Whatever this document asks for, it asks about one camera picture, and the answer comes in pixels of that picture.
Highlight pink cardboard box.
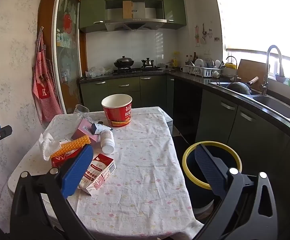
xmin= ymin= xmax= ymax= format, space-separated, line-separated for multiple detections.
xmin=71 ymin=117 xmax=99 ymax=143

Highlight dark yellow-rimmed trash bin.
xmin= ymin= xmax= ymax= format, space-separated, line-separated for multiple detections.
xmin=182 ymin=141 xmax=243 ymax=214

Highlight white red milk carton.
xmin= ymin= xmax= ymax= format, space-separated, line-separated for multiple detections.
xmin=78 ymin=153 xmax=117 ymax=196

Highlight dark pot lid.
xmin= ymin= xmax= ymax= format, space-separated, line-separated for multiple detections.
xmin=157 ymin=65 xmax=177 ymax=72

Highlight green cabinets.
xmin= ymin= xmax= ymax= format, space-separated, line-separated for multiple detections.
xmin=79 ymin=0 xmax=187 ymax=33
xmin=79 ymin=75 xmax=290 ymax=170

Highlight black gas stove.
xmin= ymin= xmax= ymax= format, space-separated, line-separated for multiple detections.
xmin=112 ymin=66 xmax=162 ymax=75

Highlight steel range hood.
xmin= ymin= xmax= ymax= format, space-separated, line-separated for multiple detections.
xmin=104 ymin=0 xmax=167 ymax=32

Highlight black lidded wok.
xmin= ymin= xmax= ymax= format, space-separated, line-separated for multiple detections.
xmin=114 ymin=56 xmax=135 ymax=69

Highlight orange foam fruit net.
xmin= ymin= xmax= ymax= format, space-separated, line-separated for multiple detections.
xmin=50 ymin=134 xmax=92 ymax=159

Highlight white plastic bags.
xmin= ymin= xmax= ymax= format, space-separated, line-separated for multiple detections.
xmin=85 ymin=66 xmax=113 ymax=78

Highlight clear plastic bottle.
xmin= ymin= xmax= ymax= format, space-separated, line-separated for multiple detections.
xmin=99 ymin=129 xmax=115 ymax=155

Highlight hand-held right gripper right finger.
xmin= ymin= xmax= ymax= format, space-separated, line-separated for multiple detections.
xmin=192 ymin=142 xmax=279 ymax=240

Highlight thin black faucet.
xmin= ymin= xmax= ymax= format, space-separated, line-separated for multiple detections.
xmin=225 ymin=56 xmax=238 ymax=82

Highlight green upper cabinets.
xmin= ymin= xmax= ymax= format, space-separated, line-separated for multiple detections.
xmin=79 ymin=0 xmax=187 ymax=33

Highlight green lower cabinets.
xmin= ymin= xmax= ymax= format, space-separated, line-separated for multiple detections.
xmin=79 ymin=75 xmax=290 ymax=170

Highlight bright window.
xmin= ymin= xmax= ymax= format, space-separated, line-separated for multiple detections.
xmin=212 ymin=0 xmax=290 ymax=85

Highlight white crumpled tissue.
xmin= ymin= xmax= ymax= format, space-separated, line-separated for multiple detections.
xmin=39 ymin=131 xmax=68 ymax=162

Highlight wooden cutting board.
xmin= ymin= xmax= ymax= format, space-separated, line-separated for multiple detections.
xmin=236 ymin=59 xmax=267 ymax=93

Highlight steel kitchen sink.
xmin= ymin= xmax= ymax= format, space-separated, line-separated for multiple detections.
xmin=209 ymin=81 xmax=290 ymax=124

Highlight wooden door frame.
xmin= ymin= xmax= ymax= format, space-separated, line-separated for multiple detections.
xmin=38 ymin=0 xmax=87 ymax=115

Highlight black wooden-handled wok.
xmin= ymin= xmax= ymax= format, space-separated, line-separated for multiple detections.
xmin=225 ymin=76 xmax=259 ymax=96

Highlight white floral tablecloth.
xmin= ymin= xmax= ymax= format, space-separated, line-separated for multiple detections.
xmin=8 ymin=106 xmax=204 ymax=240

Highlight small dark pot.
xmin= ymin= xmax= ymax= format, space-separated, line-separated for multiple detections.
xmin=141 ymin=57 xmax=155 ymax=68

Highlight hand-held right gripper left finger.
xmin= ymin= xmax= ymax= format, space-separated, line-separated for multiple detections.
xmin=9 ymin=144 xmax=97 ymax=240

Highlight red checkered apron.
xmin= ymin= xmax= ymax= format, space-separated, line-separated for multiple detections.
xmin=32 ymin=26 xmax=63 ymax=125

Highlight clear plastic cup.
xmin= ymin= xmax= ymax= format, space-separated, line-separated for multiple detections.
xmin=74 ymin=104 xmax=90 ymax=120

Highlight tall chrome faucet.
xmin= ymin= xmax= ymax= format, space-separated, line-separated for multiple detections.
xmin=260 ymin=45 xmax=284 ymax=96

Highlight white dish rack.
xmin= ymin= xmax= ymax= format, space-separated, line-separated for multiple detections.
xmin=188 ymin=64 xmax=222 ymax=78

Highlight red paper noodle bucket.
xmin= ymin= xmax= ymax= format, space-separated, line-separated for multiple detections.
xmin=101 ymin=94 xmax=133 ymax=128

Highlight red soda can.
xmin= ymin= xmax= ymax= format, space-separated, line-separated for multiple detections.
xmin=51 ymin=147 xmax=85 ymax=169

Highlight frosted glass sliding door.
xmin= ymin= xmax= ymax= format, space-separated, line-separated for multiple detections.
xmin=52 ymin=0 xmax=82 ymax=114

